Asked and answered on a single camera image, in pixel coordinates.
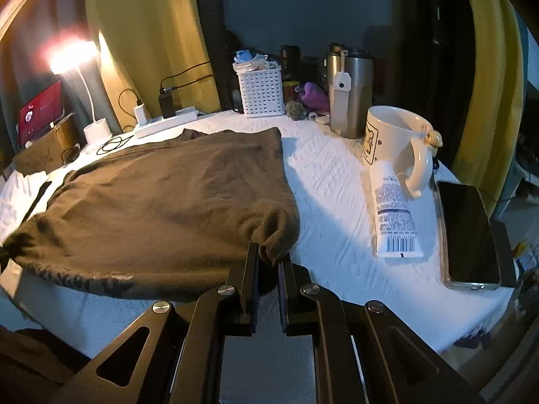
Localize cream ceramic mug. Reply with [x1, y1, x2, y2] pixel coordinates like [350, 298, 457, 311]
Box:
[363, 106, 443, 199]

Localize white plastic basket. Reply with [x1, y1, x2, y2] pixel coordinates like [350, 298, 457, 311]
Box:
[233, 61, 285, 119]

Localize yellow curtain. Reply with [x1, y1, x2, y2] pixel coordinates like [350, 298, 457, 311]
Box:
[85, 0, 221, 127]

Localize black coiled cable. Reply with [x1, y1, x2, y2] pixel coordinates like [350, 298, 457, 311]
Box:
[95, 134, 135, 157]

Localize black smartphone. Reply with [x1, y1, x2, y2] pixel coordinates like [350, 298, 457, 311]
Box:
[435, 180, 517, 291]

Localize white lotion tube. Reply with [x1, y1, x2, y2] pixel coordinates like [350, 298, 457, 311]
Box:
[369, 161, 424, 259]

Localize olive brown t-shirt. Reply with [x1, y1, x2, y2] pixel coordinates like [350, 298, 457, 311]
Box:
[1, 128, 300, 301]

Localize purple plush toy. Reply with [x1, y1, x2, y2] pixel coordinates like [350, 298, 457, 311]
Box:
[295, 82, 330, 112]

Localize black charger adapter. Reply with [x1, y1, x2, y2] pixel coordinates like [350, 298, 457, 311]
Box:
[158, 88, 176, 119]

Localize steel thermos tumbler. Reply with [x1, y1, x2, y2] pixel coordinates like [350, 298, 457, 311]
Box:
[325, 43, 374, 140]

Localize brown cardboard box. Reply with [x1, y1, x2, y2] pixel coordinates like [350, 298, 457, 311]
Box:
[13, 114, 84, 175]

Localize black strap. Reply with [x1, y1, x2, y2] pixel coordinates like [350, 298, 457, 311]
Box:
[20, 179, 53, 224]

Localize white desk lamp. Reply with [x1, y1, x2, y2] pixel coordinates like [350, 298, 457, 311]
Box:
[49, 37, 113, 147]

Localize white charger adapter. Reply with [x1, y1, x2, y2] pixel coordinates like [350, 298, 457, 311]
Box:
[133, 103, 148, 127]

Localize white power strip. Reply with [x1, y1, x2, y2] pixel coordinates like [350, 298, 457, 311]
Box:
[132, 107, 198, 139]

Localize black cable bundle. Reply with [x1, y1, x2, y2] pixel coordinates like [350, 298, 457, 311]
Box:
[60, 142, 83, 166]

